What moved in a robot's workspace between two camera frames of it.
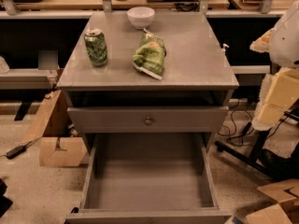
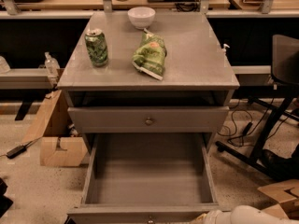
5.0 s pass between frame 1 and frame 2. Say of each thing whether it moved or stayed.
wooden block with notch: stayed
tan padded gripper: moved
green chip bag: stayed
